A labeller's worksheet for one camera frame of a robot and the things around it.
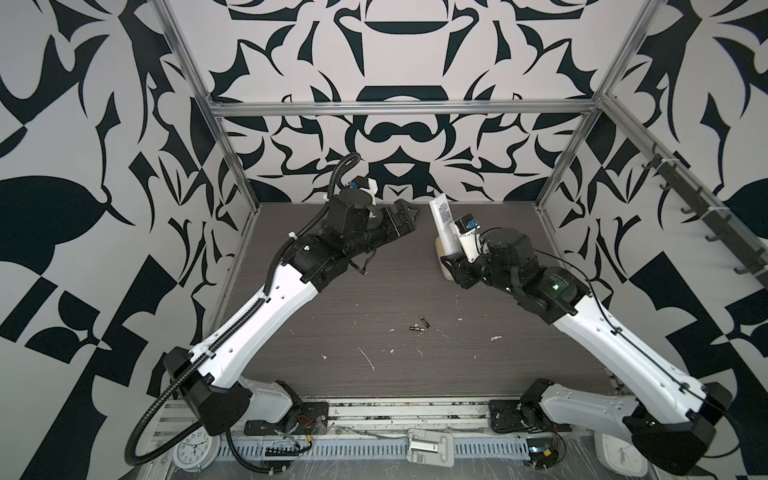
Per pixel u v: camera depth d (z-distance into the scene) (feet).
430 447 2.26
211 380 1.25
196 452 2.21
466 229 1.92
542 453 2.32
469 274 2.01
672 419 1.28
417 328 2.92
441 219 2.13
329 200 1.56
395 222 1.86
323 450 2.33
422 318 2.99
